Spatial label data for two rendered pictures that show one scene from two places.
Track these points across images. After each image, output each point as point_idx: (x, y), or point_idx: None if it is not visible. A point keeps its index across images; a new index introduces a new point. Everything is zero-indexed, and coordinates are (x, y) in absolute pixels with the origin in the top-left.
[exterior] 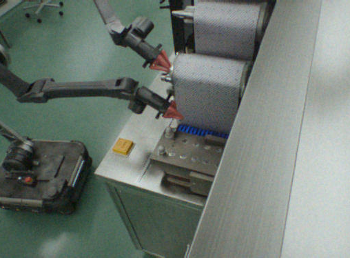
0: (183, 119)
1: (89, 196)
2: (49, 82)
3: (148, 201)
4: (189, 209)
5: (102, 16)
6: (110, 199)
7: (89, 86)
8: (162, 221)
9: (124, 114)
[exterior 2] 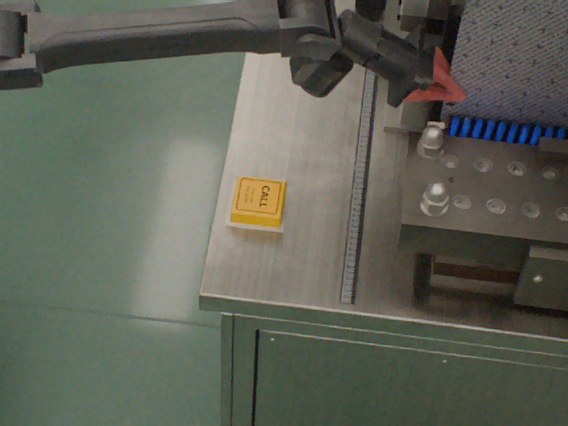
0: (462, 101)
1: None
2: (43, 17)
3: (366, 354)
4: (507, 356)
5: None
6: (60, 404)
7: (194, 24)
8: (383, 416)
9: (9, 95)
